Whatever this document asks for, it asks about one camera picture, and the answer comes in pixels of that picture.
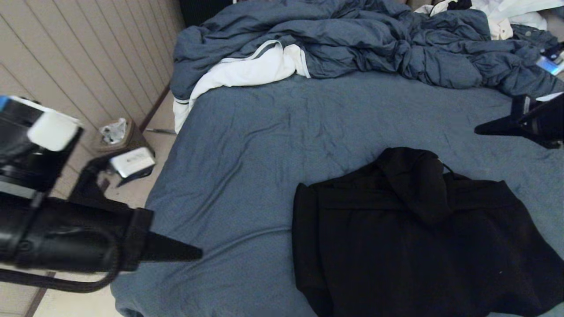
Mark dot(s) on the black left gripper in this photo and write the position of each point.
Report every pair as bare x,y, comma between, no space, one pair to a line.
66,237

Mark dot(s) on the white plastic bin bag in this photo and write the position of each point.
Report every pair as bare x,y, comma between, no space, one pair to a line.
113,131

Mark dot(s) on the brown trash bin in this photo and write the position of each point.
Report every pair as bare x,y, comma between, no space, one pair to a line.
132,143

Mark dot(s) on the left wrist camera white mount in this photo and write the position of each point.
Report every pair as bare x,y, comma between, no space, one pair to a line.
55,132

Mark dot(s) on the white blanket with grey stripe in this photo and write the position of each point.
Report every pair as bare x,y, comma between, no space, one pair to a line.
246,69

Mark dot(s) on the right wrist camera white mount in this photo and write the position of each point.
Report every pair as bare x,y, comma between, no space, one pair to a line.
548,66

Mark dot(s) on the thin metal rod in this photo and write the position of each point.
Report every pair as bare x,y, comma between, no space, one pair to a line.
161,130

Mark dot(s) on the white crumpled clothes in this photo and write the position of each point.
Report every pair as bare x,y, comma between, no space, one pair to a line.
506,12

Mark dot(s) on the crumpled blue duvet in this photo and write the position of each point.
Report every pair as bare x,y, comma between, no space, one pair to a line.
352,35

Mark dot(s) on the small black garment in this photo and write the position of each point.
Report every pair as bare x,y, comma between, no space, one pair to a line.
460,4

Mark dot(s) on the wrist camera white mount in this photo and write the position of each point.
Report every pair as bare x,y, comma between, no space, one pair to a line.
55,132
548,66

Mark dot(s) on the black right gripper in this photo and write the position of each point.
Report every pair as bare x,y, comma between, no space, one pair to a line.
548,121

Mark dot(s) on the black zip hoodie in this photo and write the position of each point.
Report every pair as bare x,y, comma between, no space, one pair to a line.
418,246

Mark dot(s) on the blue denim shirt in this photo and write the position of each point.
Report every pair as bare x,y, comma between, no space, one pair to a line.
535,37

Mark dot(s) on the blue bed sheet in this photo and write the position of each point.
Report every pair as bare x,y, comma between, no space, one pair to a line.
264,154

